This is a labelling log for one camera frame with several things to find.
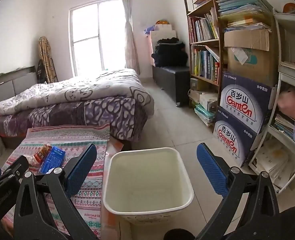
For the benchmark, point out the patterned knit tablecloth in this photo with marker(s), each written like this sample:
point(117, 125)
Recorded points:
point(92, 135)

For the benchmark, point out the bed with purple sheet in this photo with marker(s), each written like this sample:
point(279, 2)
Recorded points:
point(100, 115)

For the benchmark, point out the wooden bookshelf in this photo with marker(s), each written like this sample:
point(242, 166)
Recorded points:
point(205, 42)

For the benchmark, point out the black hanging bag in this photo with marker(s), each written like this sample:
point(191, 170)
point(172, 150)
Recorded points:
point(41, 71)

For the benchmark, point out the blue water carton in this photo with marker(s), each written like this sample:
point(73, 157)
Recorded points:
point(245, 102)
point(235, 140)

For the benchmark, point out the stack of paper folders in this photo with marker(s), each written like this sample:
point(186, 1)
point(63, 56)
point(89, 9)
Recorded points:
point(242, 7)

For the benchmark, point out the row of colourful books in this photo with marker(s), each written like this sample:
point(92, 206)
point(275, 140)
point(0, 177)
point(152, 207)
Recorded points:
point(202, 28)

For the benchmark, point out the white plastic trash bin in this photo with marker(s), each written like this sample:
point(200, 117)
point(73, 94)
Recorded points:
point(147, 175)

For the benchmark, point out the grey patterned quilt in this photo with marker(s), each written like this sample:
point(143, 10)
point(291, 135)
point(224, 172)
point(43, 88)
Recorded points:
point(87, 90)

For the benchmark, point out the plaid coat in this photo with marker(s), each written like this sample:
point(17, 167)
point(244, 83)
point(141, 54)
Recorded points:
point(46, 55)

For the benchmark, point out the light curtain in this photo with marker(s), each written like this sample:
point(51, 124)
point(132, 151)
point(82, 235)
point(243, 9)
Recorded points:
point(131, 37)

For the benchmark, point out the grey padded headboard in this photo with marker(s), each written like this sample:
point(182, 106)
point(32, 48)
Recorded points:
point(15, 82)

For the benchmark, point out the white fuzzy sock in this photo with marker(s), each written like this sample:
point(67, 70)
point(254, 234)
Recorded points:
point(31, 160)

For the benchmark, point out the pile of dark clothes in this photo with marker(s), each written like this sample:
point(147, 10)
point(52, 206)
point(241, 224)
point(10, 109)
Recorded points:
point(170, 52)

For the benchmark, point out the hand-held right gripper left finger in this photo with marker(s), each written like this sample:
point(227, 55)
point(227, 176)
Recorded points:
point(80, 167)

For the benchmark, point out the small cardboard boxes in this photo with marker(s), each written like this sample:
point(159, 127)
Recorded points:
point(202, 92)

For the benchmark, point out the black storage bench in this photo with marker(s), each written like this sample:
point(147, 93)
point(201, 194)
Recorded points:
point(171, 80)

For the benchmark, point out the stack of booklets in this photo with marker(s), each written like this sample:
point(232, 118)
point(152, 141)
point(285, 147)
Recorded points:
point(205, 113)

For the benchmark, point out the row of tall books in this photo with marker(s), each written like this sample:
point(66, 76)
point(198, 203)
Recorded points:
point(205, 65)

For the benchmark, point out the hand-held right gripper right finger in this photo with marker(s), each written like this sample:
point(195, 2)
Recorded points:
point(212, 170)

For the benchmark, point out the white shelf rack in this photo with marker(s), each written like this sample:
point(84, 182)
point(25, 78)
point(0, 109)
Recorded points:
point(280, 42)

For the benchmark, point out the window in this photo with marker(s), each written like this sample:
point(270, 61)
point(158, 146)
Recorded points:
point(92, 37)

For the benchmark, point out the brown cardboard box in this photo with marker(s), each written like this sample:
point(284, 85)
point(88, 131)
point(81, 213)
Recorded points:
point(252, 57)

